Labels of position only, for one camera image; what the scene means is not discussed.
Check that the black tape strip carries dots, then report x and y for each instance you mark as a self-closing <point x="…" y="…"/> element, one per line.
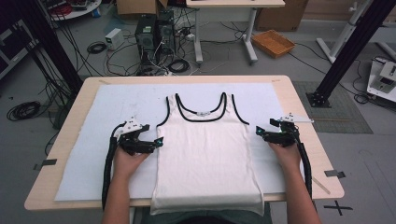
<point x="46" y="162"/>
<point x="335" y="173"/>

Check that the person's grey-green pants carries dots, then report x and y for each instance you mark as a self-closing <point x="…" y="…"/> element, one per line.
<point x="218" y="217"/>

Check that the dark equipment rack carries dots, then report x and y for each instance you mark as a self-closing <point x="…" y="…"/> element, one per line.
<point x="12" y="46"/>

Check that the large cardboard box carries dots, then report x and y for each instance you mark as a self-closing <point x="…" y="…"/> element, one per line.
<point x="281" y="15"/>

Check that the grey floor mat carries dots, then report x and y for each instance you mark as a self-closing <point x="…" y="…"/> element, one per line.
<point x="339" y="109"/>

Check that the thin wooden strip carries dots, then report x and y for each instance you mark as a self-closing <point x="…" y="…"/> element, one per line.
<point x="321" y="185"/>

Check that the person's right hand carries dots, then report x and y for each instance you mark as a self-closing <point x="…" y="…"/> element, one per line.
<point x="288" y="157"/>

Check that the white-legged wooden desk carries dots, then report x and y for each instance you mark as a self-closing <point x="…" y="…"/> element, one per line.
<point x="235" y="3"/>

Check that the person's left hand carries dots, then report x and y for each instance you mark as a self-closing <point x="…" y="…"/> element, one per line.
<point x="127" y="165"/>

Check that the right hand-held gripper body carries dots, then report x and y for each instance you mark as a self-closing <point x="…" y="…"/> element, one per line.
<point x="285" y="137"/>

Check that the round white table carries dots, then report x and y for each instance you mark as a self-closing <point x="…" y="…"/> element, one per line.
<point x="74" y="8"/>

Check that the black computer tower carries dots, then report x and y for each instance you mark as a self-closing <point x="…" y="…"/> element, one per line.
<point x="145" y="37"/>
<point x="166" y="31"/>

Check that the white tank top black trim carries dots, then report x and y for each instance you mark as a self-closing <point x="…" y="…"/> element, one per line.
<point x="205" y="155"/>

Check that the white foam mat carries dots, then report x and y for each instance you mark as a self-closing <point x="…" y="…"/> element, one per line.
<point x="118" y="105"/>

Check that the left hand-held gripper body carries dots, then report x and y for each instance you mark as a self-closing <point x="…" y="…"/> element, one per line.
<point x="132" y="141"/>

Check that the white machine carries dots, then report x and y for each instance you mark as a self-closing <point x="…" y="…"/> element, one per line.
<point x="383" y="79"/>

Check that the small white box device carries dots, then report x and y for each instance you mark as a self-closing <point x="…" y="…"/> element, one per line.
<point x="114" y="38"/>

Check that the black tape cross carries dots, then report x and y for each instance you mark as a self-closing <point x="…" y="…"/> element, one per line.
<point x="337" y="207"/>

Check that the orange woven basket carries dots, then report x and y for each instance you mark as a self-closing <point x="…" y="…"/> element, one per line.
<point x="273" y="43"/>

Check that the black aluminium post with base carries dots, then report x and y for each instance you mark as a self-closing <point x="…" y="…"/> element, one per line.
<point x="348" y="53"/>

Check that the white metal stand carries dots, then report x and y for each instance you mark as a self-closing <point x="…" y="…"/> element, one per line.
<point x="342" y="31"/>

